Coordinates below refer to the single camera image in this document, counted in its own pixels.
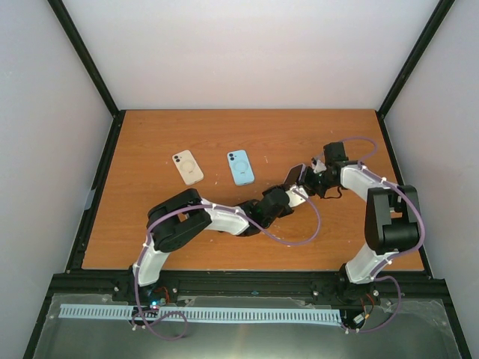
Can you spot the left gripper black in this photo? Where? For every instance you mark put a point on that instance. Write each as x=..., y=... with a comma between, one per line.
x=269, y=189

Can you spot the light blue phone case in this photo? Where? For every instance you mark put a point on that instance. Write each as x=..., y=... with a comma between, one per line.
x=240, y=167

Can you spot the black frame post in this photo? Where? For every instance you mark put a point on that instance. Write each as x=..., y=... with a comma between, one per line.
x=65, y=20
x=432, y=25

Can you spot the small green circuit board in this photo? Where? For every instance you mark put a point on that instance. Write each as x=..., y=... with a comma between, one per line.
x=156, y=303

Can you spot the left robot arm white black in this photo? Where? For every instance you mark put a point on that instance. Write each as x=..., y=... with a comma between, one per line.
x=177, y=221

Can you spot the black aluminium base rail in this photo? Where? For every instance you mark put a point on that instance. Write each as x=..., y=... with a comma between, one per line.
x=313, y=287

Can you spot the light blue cable duct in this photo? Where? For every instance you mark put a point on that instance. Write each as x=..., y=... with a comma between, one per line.
x=213, y=315

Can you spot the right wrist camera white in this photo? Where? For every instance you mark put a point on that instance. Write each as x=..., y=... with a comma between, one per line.
x=317, y=165

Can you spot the right black frame post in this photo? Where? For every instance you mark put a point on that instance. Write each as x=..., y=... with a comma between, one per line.
x=432, y=25

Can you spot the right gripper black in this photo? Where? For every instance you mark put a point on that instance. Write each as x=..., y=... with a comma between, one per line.
x=306, y=181

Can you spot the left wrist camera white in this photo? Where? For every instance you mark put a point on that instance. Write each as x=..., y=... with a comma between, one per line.
x=297, y=196

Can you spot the lilac phone case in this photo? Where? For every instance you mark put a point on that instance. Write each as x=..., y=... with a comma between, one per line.
x=295, y=175

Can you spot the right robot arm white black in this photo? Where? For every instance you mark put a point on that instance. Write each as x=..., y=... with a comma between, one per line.
x=393, y=225

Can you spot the left black frame post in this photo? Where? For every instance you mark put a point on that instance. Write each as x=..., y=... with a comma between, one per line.
x=65, y=20

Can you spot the beige phone case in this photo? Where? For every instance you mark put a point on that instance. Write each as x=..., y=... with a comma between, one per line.
x=188, y=167

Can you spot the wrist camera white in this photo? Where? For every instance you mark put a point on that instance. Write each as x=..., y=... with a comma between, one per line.
x=297, y=196
x=317, y=165

